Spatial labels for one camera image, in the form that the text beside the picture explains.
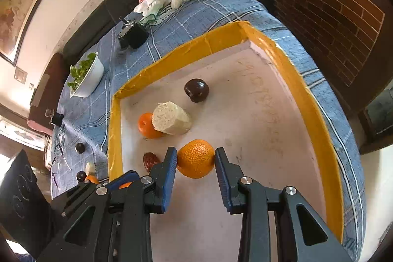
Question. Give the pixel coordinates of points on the brick pattern wooden cabinet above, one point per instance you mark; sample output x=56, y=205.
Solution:
x=322, y=4

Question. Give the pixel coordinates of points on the purple framed eyeglasses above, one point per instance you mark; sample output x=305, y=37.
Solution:
x=56, y=162

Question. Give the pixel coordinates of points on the yellow rimmed tray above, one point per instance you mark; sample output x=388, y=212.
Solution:
x=261, y=127

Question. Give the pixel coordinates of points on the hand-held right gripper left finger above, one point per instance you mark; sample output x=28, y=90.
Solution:
x=168, y=185

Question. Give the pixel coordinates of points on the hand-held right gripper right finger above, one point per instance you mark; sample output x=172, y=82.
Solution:
x=224, y=185

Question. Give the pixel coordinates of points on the black gadget with beige knob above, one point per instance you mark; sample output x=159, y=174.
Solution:
x=56, y=119

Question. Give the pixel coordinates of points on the blue plaid tablecloth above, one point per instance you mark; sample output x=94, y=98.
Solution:
x=172, y=25

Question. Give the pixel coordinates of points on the red jujube date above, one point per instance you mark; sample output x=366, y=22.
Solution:
x=150, y=161

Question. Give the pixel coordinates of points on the beige wall plaque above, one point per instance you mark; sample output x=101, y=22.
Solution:
x=21, y=74

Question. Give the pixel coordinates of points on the large white yam piece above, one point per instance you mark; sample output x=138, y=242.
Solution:
x=172, y=119

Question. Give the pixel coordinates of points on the green lettuce leaves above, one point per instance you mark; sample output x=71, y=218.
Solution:
x=80, y=70

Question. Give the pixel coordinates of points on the brown armchair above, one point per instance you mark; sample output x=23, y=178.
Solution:
x=49, y=74

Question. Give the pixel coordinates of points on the white bowl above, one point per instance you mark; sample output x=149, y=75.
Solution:
x=90, y=77

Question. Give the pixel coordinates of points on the small orange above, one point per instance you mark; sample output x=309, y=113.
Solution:
x=146, y=127

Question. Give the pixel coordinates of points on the dark purple plum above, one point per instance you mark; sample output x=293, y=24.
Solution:
x=196, y=90
x=80, y=147
x=81, y=176

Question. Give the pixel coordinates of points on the black charger box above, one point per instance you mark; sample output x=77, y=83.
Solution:
x=136, y=35

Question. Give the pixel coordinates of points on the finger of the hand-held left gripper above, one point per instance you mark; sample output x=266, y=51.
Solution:
x=67, y=200
x=118, y=180

